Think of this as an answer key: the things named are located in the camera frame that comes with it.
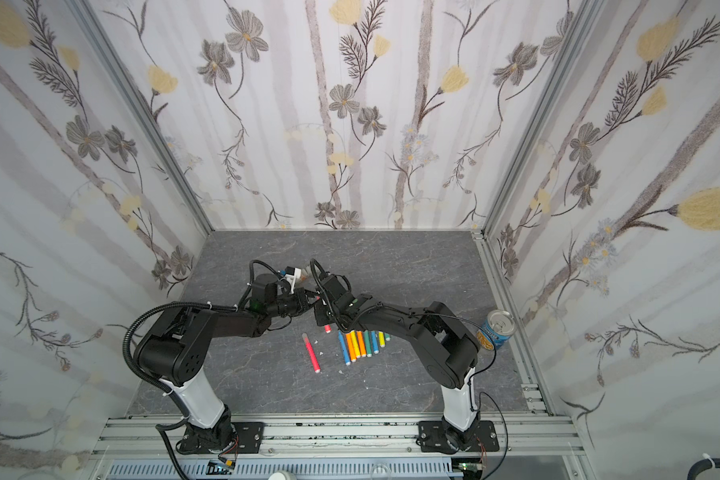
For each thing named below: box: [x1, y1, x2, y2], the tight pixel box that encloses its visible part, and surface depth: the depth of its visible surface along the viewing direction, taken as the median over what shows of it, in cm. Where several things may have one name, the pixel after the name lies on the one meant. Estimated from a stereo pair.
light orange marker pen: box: [345, 332, 356, 363], surface depth 90 cm
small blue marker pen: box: [338, 330, 351, 366], surface depth 90 cm
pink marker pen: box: [302, 332, 321, 374], surface depth 90 cm
